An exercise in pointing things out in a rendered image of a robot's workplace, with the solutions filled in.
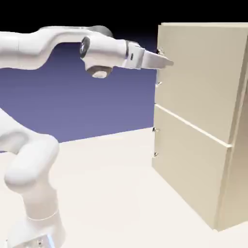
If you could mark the small beige cabinet door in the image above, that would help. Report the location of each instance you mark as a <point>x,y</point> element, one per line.
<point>186,155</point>

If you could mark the beige cabinet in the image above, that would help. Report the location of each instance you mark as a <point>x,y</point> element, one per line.
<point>213,135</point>

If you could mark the large beige cabinet door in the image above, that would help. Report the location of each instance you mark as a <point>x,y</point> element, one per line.
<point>197,87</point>

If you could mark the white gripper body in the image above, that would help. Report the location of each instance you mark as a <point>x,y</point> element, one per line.
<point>155,60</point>

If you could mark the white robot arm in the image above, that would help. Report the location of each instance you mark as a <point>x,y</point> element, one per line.
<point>29,48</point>

